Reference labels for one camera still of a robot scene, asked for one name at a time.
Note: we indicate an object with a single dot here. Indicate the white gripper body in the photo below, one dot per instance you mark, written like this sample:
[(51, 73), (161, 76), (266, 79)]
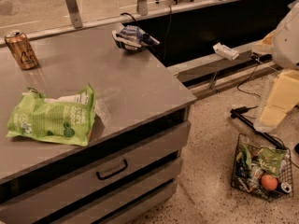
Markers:
[(287, 44)]

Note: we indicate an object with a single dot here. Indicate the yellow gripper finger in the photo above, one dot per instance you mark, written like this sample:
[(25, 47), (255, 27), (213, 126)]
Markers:
[(264, 46), (283, 97)]

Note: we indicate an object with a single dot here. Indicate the blue chip bag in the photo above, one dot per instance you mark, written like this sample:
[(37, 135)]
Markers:
[(133, 38)]

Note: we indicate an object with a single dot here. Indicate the green snack bag in basket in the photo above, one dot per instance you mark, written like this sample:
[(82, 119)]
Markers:
[(270, 159)]

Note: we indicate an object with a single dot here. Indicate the blue can in basket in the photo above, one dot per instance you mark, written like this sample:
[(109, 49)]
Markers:
[(284, 187)]

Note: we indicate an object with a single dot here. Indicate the green chip bag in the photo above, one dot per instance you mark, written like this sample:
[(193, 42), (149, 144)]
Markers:
[(65, 120)]

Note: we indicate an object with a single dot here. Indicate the orange soda can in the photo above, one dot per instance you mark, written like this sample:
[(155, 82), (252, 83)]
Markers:
[(21, 49)]

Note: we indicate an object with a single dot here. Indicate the small white box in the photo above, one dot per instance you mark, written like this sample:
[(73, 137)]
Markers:
[(225, 52)]

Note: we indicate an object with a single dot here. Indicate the red apple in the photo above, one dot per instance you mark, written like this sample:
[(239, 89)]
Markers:
[(269, 182)]

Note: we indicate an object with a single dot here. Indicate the grey drawer cabinet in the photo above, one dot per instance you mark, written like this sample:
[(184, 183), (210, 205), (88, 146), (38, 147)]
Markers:
[(119, 176)]

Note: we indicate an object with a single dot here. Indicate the black wire basket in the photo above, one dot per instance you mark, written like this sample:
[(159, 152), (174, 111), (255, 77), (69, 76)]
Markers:
[(247, 172)]

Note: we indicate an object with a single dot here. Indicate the metal railing post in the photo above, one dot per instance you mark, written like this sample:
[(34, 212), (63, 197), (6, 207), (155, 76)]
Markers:
[(74, 15), (142, 7)]

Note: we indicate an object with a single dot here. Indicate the black drawer handle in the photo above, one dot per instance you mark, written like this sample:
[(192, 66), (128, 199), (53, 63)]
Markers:
[(110, 172)]

